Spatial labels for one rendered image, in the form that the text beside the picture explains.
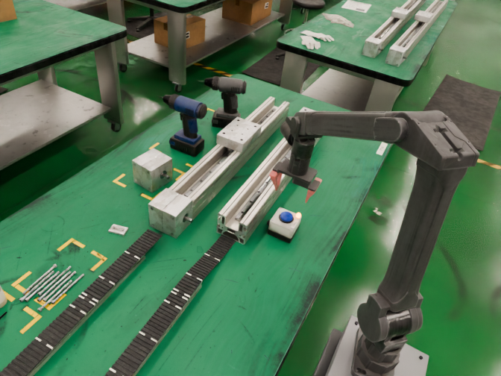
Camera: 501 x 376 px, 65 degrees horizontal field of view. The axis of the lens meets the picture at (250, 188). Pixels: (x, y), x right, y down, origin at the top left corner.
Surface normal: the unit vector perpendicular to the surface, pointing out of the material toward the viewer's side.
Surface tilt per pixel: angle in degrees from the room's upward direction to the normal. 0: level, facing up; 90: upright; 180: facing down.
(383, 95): 90
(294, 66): 90
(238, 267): 0
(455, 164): 79
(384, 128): 88
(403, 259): 87
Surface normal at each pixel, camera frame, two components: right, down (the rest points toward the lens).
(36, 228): 0.11, -0.76
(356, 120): -0.94, 0.06
